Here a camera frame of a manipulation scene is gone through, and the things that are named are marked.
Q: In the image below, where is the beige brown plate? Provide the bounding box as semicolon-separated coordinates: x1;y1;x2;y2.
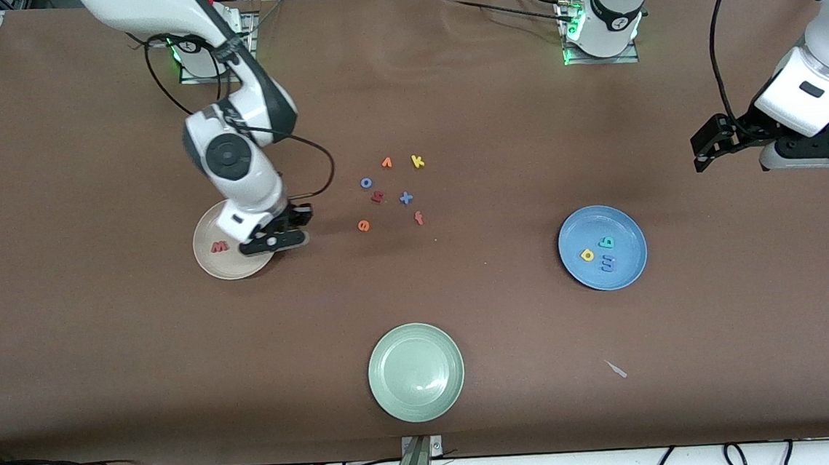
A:
189;194;283;284

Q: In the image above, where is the blue plate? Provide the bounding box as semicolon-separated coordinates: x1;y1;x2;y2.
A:
555;202;651;295

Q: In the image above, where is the pale green plate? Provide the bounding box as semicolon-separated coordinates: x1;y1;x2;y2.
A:
364;319;469;426

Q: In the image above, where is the brown table cover sheet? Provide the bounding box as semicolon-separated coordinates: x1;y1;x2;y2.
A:
0;0;829;465

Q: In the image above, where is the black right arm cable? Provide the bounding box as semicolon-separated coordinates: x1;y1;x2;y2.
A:
144;23;338;210

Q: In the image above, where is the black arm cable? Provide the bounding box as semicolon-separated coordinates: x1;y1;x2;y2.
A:
144;23;338;210
706;0;772;124

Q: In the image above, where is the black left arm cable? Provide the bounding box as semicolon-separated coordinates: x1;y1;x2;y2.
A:
706;0;772;124

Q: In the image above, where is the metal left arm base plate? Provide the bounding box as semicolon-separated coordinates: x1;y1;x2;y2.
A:
558;0;641;68

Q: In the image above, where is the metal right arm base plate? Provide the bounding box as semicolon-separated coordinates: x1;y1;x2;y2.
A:
175;10;262;86

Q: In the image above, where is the black cable on cover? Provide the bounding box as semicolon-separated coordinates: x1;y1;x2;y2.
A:
453;0;570;32

